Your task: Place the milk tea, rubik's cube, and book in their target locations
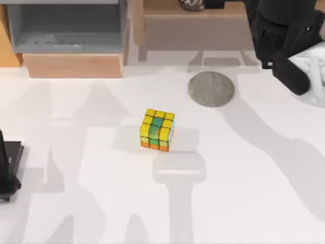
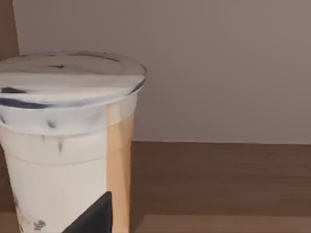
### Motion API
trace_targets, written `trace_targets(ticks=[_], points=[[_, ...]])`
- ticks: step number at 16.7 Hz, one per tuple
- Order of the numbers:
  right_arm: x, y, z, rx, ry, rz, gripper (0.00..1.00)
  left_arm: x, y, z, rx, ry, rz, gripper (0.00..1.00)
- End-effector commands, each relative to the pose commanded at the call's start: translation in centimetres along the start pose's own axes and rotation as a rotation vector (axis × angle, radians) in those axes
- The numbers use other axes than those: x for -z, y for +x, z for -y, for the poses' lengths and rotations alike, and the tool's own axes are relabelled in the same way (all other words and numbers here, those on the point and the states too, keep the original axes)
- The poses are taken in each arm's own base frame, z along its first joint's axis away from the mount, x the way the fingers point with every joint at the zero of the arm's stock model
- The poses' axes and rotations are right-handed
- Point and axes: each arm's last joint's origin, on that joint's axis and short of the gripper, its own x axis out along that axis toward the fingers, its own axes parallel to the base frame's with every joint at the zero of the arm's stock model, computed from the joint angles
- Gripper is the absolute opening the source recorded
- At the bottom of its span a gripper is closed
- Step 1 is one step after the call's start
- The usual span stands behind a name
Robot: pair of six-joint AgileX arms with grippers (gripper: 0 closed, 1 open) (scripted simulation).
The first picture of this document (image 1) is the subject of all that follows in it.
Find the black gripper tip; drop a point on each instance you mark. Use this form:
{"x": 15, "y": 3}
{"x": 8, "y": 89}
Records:
{"x": 7, "y": 165}

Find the dark speckled round object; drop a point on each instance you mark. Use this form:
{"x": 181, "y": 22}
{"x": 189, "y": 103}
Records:
{"x": 191, "y": 4}

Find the round grey coaster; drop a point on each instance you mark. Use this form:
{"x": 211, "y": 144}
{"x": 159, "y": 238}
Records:
{"x": 211, "y": 89}

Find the pale wooden open shelf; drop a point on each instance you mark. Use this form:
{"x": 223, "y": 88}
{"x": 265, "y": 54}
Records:
{"x": 195, "y": 30}

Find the black object on shelf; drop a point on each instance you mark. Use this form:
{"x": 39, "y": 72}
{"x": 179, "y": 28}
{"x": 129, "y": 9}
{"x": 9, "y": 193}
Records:
{"x": 214, "y": 3}

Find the yellow and green puzzle cube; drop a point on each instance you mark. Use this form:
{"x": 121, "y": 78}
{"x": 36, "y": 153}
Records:
{"x": 156, "y": 129}

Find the wooden cupboard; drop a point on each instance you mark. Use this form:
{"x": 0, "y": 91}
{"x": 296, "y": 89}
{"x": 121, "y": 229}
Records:
{"x": 8, "y": 50}

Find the pale wooden drawer front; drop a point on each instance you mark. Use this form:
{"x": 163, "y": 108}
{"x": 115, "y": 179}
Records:
{"x": 72, "y": 65}

